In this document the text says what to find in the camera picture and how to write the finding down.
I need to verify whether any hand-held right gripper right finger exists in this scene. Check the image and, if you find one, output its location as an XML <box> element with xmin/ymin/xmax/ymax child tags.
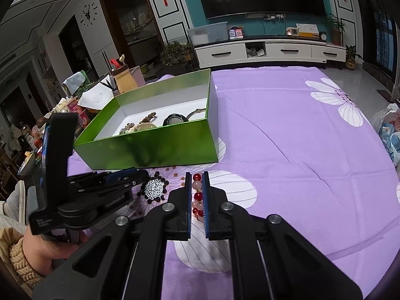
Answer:
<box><xmin>201</xmin><ymin>170</ymin><xmax>365</xmax><ymax>300</ymax></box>

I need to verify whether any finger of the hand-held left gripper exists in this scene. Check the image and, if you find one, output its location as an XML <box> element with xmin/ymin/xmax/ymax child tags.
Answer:
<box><xmin>66</xmin><ymin>167</ymin><xmax>139</xmax><ymax>189</ymax></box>
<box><xmin>74</xmin><ymin>169</ymin><xmax>151</xmax><ymax>214</ymax></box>

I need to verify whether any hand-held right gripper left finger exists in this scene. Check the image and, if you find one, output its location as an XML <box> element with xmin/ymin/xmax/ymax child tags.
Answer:
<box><xmin>31</xmin><ymin>172</ymin><xmax>193</xmax><ymax>300</ymax></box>

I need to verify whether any red bead bracelet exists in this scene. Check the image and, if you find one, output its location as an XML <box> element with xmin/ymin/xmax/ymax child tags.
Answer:
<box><xmin>191</xmin><ymin>172</ymin><xmax>205</xmax><ymax>222</ymax></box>

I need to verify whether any green cardboard box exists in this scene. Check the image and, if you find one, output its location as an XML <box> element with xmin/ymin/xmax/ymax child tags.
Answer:
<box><xmin>73</xmin><ymin>68</ymin><xmax>219</xmax><ymax>170</ymax></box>

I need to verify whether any black white bead bracelet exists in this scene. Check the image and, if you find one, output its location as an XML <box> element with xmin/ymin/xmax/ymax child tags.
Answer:
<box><xmin>137</xmin><ymin>171</ymin><xmax>171</xmax><ymax>202</ymax></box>

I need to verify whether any brown wooden bead bracelet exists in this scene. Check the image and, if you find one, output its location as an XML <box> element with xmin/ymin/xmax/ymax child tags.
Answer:
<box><xmin>139</xmin><ymin>111</ymin><xmax>158</xmax><ymax>124</ymax></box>

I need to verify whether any silver wire bangle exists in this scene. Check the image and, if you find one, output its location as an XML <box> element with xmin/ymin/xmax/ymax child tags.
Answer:
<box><xmin>187</xmin><ymin>108</ymin><xmax>207</xmax><ymax>121</ymax></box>

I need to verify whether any person's left forearm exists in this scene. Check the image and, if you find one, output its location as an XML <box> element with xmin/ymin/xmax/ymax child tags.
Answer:
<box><xmin>0</xmin><ymin>226</ymin><xmax>46</xmax><ymax>297</ymax></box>

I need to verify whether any person's left hand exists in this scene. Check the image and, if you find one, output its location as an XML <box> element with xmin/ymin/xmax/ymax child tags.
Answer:
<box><xmin>23</xmin><ymin>225</ymin><xmax>90</xmax><ymax>270</ymax></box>

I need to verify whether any red drink cup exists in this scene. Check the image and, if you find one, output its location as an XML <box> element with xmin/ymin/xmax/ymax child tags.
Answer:
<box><xmin>68</xmin><ymin>98</ymin><xmax>92</xmax><ymax>128</ymax></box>

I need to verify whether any black wrist watch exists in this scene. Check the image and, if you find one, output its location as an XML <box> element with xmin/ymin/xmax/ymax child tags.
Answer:
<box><xmin>162</xmin><ymin>114</ymin><xmax>190</xmax><ymax>127</ymax></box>

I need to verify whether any white paper sheet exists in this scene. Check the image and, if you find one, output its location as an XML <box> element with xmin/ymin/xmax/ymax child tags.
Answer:
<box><xmin>77</xmin><ymin>75</ymin><xmax>118</xmax><ymax>111</ymax></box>

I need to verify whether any pen holder cup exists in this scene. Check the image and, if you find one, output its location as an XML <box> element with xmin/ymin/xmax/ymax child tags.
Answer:
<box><xmin>101</xmin><ymin>76</ymin><xmax>118</xmax><ymax>97</ymax></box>

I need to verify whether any pale green towel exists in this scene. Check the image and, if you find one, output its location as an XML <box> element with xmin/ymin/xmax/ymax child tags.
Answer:
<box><xmin>61</xmin><ymin>70</ymin><xmax>91</xmax><ymax>96</ymax></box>

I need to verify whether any brown lidded container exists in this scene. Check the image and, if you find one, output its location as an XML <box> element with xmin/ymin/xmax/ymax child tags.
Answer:
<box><xmin>112</xmin><ymin>64</ymin><xmax>138</xmax><ymax>94</ymax></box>

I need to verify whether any bushy potted plant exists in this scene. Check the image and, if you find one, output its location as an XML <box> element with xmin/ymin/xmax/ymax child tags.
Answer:
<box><xmin>160</xmin><ymin>41</ymin><xmax>194</xmax><ymax>76</ymax></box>

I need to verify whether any clear plastic storage box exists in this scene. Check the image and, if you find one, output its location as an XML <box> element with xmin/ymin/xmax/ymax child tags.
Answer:
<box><xmin>187</xmin><ymin>22</ymin><xmax>230</xmax><ymax>46</ymax></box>

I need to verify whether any white television cabinet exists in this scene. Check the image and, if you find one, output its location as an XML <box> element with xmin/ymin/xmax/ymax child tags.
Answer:
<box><xmin>194</xmin><ymin>34</ymin><xmax>347</xmax><ymax>69</ymax></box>

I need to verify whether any white plastic bag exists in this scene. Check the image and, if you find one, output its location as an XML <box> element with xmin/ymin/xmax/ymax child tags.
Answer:
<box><xmin>370</xmin><ymin>103</ymin><xmax>400</xmax><ymax>168</ymax></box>

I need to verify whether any small potted plant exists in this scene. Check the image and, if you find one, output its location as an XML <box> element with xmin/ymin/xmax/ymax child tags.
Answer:
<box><xmin>344</xmin><ymin>44</ymin><xmax>363</xmax><ymax>71</ymax></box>

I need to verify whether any white desk calendar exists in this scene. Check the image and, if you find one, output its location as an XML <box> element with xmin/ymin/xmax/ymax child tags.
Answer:
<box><xmin>296</xmin><ymin>23</ymin><xmax>319</xmax><ymax>37</ymax></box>

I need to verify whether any tall potted plant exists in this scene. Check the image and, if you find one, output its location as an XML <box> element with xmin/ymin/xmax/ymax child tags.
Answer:
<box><xmin>325</xmin><ymin>13</ymin><xmax>347</xmax><ymax>46</ymax></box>

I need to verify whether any black deer wall clock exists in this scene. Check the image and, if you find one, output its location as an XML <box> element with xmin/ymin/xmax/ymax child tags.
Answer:
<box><xmin>80</xmin><ymin>2</ymin><xmax>98</xmax><ymax>26</ymax></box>

